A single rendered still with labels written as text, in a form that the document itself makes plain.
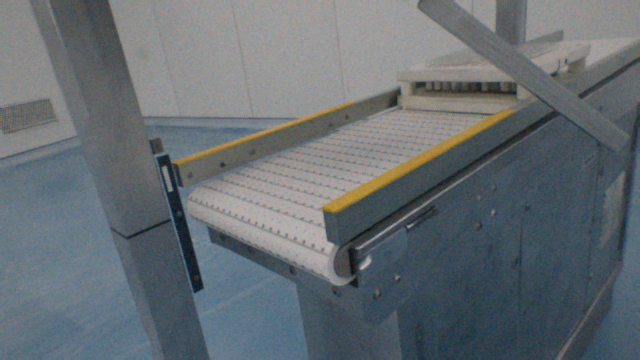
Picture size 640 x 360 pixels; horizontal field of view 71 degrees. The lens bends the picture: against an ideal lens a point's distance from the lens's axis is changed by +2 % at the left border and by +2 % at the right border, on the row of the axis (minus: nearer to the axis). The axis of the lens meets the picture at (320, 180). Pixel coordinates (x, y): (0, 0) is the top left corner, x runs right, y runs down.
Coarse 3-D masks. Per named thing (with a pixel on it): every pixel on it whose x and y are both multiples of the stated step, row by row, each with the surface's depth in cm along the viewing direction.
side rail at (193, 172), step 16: (560, 32) 135; (368, 96) 79; (384, 96) 81; (336, 112) 73; (352, 112) 75; (368, 112) 78; (288, 128) 66; (304, 128) 68; (320, 128) 71; (336, 128) 73; (240, 144) 60; (256, 144) 62; (272, 144) 64; (288, 144) 66; (208, 160) 57; (224, 160) 59; (240, 160) 61; (256, 160) 63; (176, 176) 56; (192, 176) 56; (208, 176) 58
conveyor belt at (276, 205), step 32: (352, 128) 74; (384, 128) 71; (416, 128) 69; (448, 128) 66; (288, 160) 62; (320, 160) 60; (352, 160) 58; (384, 160) 57; (192, 192) 56; (224, 192) 53; (256, 192) 52; (288, 192) 51; (320, 192) 49; (224, 224) 50; (256, 224) 46; (288, 224) 43; (320, 224) 42; (288, 256) 42; (320, 256) 39
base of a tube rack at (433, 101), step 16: (560, 80) 75; (400, 96) 81; (416, 96) 79; (432, 96) 77; (448, 96) 75; (464, 96) 74; (480, 96) 72; (496, 96) 71; (512, 96) 69; (480, 112) 71; (496, 112) 69
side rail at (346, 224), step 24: (624, 48) 90; (600, 72) 79; (504, 120) 55; (528, 120) 60; (480, 144) 51; (432, 168) 45; (456, 168) 48; (384, 192) 40; (408, 192) 42; (336, 216) 36; (360, 216) 38; (384, 216) 40; (336, 240) 37
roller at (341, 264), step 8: (344, 248) 39; (336, 256) 39; (344, 256) 39; (352, 256) 40; (336, 264) 39; (344, 264) 39; (352, 264) 40; (336, 272) 39; (344, 272) 39; (352, 272) 40
